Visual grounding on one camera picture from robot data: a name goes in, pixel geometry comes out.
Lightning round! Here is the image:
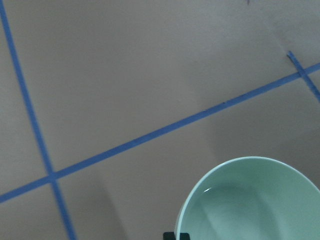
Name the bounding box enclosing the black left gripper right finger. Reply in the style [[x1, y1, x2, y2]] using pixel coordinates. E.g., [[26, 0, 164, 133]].
[[179, 232, 190, 240]]

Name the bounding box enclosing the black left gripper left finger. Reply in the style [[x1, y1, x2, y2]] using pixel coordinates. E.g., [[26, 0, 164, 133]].
[[162, 231, 176, 240]]

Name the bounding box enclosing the pale green bowl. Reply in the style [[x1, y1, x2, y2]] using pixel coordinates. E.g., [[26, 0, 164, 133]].
[[174, 156, 320, 240]]

